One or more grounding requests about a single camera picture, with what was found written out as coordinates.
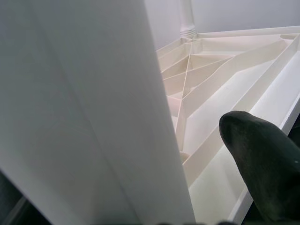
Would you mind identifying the white plastic table leg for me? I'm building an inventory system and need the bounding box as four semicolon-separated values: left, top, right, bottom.
179;0;197;38
0;0;196;225

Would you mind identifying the white plastic table top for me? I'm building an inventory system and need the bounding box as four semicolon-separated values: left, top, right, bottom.
156;25;300;225

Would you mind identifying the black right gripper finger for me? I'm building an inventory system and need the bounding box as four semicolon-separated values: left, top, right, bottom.
219;111;300;225

